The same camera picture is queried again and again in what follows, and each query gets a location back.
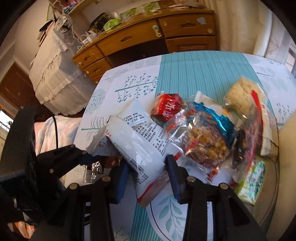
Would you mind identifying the clear red nut brittle packet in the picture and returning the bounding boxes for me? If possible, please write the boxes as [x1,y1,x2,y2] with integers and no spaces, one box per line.
[165,109,232,183]

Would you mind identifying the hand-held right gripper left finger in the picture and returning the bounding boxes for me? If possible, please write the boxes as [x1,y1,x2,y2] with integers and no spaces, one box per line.
[30,163,132,241]

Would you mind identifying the white yellow snack packet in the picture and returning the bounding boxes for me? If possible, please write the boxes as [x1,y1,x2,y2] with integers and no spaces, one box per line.
[252,90,279,158]

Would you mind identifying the blue foil snack packet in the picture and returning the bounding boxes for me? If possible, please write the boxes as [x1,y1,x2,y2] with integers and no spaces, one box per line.
[187,91,238,144]

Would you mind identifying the brown wooden door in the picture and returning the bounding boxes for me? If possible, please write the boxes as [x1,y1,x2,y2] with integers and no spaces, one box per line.
[0,61,37,112]

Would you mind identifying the white curtain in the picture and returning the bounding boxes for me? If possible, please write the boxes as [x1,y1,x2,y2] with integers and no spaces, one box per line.
[252,0,296,65]

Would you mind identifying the black white patterned bag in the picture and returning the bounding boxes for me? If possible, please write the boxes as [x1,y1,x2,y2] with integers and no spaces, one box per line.
[55,14,74,35]

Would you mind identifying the black patterned box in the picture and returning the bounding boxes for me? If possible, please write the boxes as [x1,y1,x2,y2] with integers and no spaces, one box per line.
[89,13,112,34]

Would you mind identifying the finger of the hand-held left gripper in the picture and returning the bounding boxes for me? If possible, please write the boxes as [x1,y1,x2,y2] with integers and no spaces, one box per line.
[36,145,98,180]

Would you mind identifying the wooden desk with drawers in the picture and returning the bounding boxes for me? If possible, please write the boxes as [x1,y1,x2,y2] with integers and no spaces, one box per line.
[71,8,220,84]

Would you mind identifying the clear rice cake packet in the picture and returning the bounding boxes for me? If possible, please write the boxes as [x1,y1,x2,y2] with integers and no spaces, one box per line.
[225,76,266,112]

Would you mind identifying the green floral pack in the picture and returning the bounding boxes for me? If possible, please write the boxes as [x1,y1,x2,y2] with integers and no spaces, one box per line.
[141,2,160,13]
[121,7,139,18]

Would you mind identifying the clear packet of dark snack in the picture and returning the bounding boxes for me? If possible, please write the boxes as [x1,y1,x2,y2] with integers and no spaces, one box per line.
[231,130,252,181]

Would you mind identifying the small red snack packet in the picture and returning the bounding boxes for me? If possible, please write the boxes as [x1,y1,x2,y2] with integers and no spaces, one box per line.
[150,93,185,123]

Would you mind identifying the white power strip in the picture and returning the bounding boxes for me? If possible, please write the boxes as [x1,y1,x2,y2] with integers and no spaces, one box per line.
[81,32,97,45]

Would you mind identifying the green white snack packet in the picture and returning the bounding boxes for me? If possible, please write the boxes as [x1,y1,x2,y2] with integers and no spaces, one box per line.
[233,160,266,205]

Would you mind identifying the green tissue pack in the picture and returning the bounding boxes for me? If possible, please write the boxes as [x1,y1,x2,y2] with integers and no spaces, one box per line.
[103,19,122,30]

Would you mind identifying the white snack packet black text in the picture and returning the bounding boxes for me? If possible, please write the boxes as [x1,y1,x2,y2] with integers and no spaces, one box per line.
[105,98,170,208]

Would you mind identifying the floral quilt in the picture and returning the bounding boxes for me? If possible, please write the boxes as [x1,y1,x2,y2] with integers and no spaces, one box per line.
[34,116,82,154]

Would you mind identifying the white lace covered table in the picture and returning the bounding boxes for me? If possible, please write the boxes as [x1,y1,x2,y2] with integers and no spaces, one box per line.
[29,21,97,116]

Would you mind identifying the black cable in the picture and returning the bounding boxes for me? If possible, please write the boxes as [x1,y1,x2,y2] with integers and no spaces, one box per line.
[52,115,59,150]

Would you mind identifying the white plastic bin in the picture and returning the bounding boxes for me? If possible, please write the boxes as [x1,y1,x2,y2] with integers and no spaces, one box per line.
[259,118,296,234]

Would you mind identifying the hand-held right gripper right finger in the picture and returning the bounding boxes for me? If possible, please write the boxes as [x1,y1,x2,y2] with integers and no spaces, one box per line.
[165,154,269,241]

